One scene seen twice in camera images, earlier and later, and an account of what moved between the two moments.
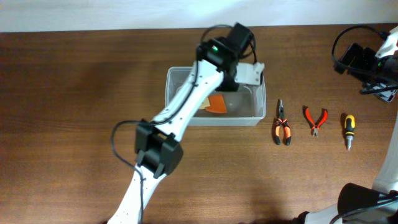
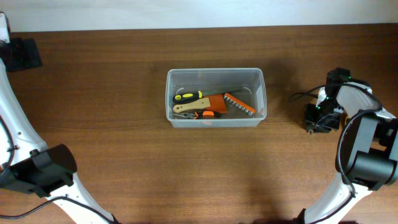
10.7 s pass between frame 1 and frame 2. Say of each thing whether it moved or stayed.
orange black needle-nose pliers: moved
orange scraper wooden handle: stayed
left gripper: moved
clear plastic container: stayed
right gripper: moved
